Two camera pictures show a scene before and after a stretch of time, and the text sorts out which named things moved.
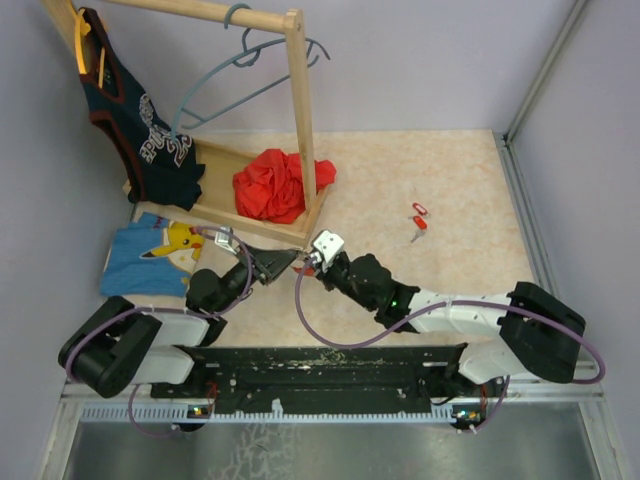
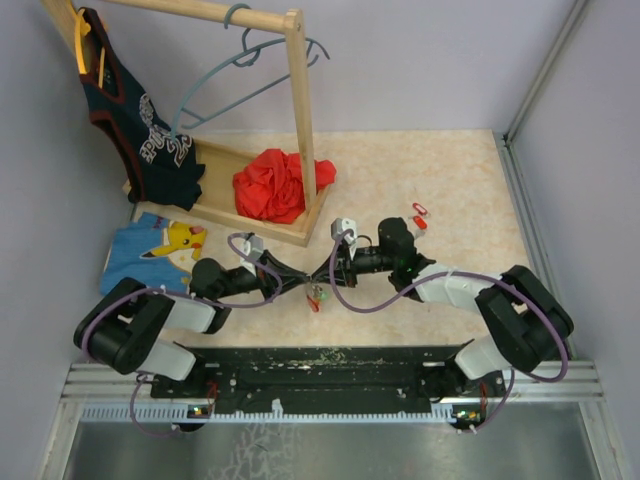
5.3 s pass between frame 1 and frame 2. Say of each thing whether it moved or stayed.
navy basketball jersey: stayed
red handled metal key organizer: moved
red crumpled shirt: stayed
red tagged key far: stayed
